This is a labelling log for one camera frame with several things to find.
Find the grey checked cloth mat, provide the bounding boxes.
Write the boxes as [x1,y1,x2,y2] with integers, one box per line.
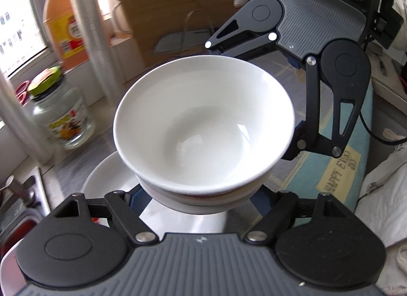
[51,51,376,214]

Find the metal wire rack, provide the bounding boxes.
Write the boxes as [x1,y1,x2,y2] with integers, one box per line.
[181,10,220,58]

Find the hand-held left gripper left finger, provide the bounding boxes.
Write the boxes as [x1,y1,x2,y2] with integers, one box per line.
[53,184,160,246]

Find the bamboo cutting board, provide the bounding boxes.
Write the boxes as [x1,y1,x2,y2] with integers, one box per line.
[110,0,236,68]

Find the orange cooking wine jug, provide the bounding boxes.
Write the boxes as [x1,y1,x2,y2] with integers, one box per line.
[43,0,91,71]

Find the white fruit print plate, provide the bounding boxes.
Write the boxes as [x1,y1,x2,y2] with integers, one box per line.
[81,150,229,236]

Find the black cable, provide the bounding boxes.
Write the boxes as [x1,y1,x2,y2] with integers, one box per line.
[358,37,407,147]

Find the steel sink knob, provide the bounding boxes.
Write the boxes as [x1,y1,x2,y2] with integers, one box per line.
[0,174,16,193]

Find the glass jar with green lid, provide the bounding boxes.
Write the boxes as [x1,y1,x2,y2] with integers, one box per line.
[27,65,96,150]

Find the white ceramic bowl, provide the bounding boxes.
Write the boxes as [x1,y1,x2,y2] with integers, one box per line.
[148,188,255,215]
[135,172,266,203]
[113,55,296,195]

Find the red plastic basin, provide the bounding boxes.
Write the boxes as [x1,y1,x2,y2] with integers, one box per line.
[0,216,42,242]

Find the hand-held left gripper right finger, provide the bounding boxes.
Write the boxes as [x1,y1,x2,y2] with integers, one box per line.
[242,187,352,246]

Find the pink plastic object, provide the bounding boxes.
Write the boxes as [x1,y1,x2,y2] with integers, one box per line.
[14,81,30,103]

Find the person's right forearm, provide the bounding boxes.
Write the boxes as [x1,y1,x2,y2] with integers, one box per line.
[393,0,407,50]

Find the stack of clear plastic cups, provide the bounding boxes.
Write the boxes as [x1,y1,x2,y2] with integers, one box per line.
[65,0,123,102]

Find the person's white clothing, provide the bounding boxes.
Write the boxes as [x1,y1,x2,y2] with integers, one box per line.
[353,142,407,296]

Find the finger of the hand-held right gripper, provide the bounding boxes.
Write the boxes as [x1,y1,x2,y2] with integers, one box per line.
[204,4,281,62]
[281,55,364,161]

